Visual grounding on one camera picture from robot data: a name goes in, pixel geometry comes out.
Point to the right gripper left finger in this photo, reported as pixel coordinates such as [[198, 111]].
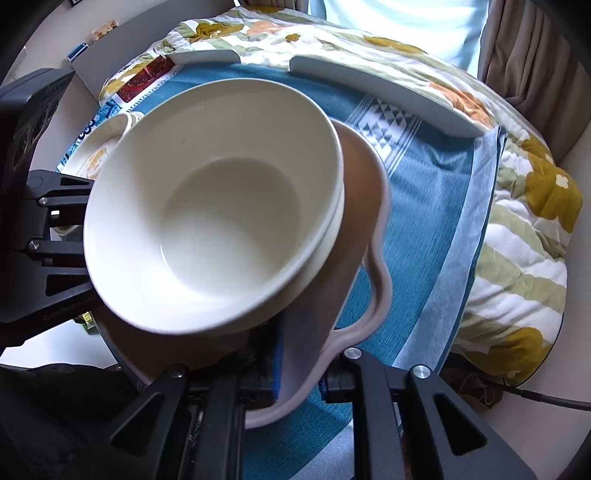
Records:
[[260, 382]]

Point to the light blue window cloth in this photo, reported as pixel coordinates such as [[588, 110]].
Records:
[[449, 30]]

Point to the pink eared bowl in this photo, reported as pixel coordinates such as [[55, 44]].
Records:
[[310, 341]]

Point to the blue tablecloth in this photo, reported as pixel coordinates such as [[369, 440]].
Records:
[[441, 194]]

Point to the white duck plate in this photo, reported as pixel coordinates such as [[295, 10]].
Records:
[[88, 157]]

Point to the floral quilt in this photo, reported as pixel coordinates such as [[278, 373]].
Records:
[[515, 308]]

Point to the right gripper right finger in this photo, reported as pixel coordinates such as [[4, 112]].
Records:
[[342, 382]]

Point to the white cup bowl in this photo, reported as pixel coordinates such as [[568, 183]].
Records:
[[209, 208]]

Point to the cream bowl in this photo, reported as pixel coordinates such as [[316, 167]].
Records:
[[301, 281]]

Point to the grey headboard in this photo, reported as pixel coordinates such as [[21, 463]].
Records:
[[106, 56]]

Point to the right brown curtain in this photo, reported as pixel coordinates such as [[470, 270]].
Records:
[[528, 62]]

